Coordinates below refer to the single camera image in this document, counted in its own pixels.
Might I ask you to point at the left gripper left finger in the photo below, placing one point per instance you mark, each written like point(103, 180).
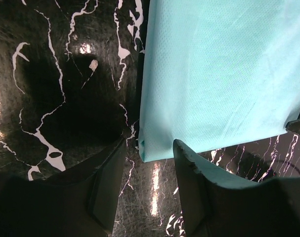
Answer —
point(78, 202)

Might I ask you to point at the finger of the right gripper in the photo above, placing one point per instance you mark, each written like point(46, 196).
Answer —
point(294, 127)

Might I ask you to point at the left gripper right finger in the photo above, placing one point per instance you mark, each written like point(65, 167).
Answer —
point(216, 203)

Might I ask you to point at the teal t shirt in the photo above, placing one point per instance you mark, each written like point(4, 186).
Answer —
point(218, 73)

